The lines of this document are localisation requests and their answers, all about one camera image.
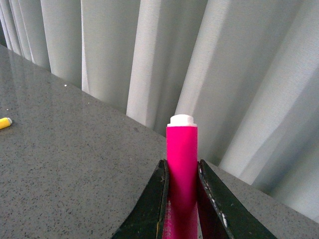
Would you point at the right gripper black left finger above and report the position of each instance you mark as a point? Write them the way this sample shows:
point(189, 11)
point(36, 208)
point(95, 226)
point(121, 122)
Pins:
point(146, 220)

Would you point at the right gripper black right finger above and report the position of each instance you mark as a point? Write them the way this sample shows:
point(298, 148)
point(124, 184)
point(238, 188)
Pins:
point(221, 214)

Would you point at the pink highlighter pen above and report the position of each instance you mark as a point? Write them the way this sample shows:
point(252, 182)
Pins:
point(181, 152)

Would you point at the white pleated curtain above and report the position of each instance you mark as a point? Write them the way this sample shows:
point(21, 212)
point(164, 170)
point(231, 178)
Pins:
point(246, 70)

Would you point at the yellow highlighter pen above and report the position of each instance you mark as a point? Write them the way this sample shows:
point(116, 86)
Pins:
point(5, 122)

